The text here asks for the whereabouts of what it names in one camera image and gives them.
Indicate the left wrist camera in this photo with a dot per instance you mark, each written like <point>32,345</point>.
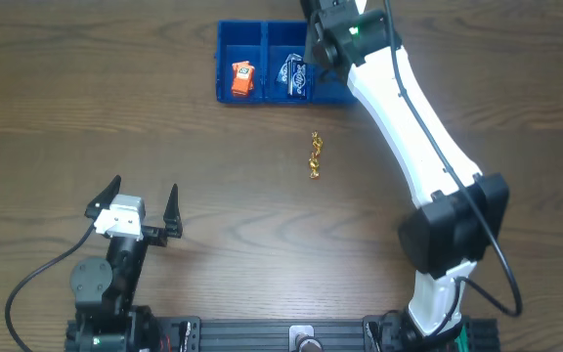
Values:
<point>121,217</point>

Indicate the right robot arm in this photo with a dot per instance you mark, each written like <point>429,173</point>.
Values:
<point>408,122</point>

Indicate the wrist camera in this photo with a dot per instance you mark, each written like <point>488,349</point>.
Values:
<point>312,44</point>
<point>121,217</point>

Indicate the blue tray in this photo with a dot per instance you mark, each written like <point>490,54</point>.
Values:
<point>281,41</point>

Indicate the mounting rail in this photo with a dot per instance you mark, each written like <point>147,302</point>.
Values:
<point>252,335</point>

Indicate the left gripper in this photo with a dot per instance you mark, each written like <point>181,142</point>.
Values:
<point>153,235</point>

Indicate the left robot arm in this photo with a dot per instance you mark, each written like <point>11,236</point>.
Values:
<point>91,281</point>

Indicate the gold wrapped candy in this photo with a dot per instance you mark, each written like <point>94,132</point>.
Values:
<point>317,143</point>
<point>314,166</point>

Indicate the orange candy box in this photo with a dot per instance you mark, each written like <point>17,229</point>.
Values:
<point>252,80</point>
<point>241,85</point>

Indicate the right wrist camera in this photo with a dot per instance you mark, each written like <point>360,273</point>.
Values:
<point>312,44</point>

